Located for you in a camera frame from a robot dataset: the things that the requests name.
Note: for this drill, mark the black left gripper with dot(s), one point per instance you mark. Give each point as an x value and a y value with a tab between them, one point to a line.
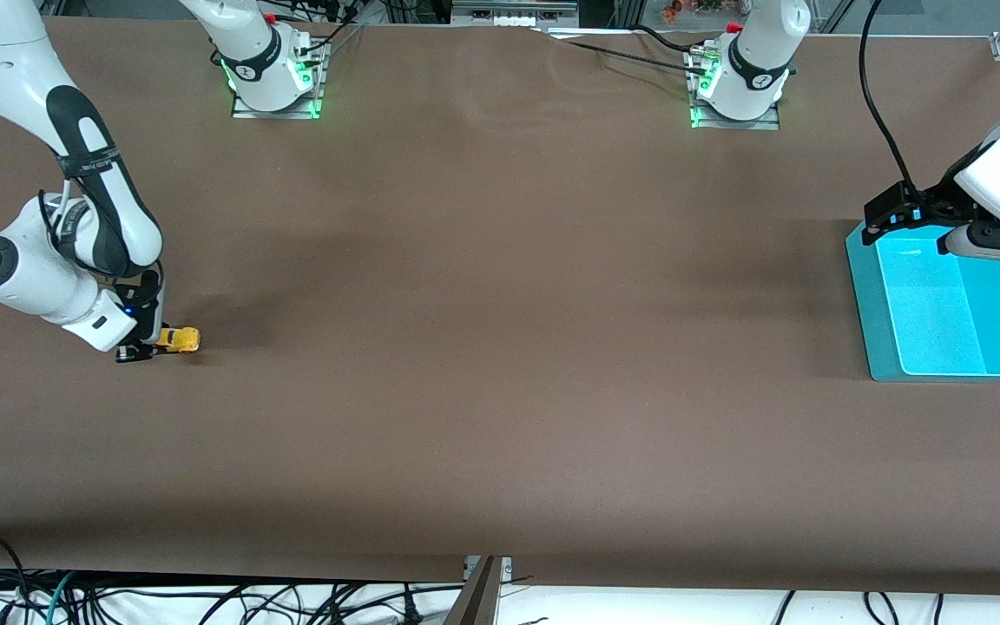
932	207

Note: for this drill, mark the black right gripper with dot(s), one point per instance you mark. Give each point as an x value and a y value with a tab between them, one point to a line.
149	312

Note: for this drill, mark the yellow beetle toy car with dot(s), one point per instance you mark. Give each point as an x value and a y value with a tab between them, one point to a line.
183	340

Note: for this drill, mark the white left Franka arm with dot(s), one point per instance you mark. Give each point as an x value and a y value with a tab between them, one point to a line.
752	61

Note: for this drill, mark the teal plastic bin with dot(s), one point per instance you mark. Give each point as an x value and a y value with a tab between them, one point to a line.
934	321

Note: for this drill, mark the white connector block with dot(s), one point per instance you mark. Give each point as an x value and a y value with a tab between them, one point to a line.
517	21

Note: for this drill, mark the grey metal rack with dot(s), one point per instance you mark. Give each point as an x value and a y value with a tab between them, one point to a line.
513	7

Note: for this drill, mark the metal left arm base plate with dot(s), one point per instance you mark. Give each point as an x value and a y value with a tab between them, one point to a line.
734	125

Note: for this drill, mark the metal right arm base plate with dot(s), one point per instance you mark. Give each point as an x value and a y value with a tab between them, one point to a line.
274	114

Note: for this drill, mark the dark angled post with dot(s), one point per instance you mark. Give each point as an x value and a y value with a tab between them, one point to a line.
476	603

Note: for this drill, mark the silver metal bracket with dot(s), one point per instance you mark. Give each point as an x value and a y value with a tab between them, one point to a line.
507	569

